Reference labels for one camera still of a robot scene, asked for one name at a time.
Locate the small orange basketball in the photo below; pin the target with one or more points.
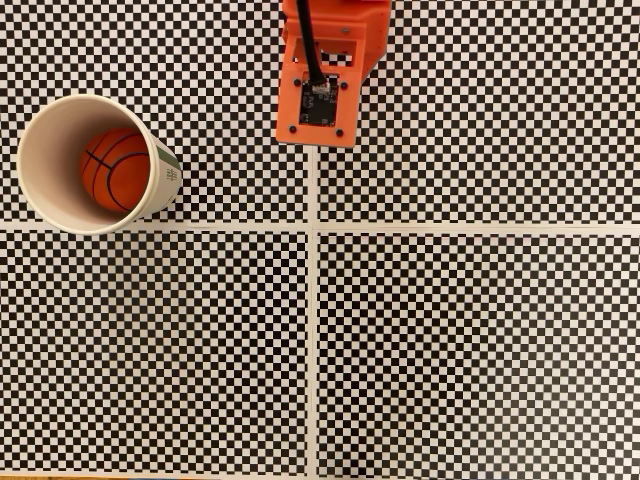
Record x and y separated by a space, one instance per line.
120 175

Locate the white paper cup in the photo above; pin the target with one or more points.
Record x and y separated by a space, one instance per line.
50 165

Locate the black white checkerboard paper sheet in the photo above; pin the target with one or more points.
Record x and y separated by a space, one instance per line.
225 150
500 400
150 350
500 100

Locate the orange camera mount with board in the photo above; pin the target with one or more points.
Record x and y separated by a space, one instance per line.
287 115

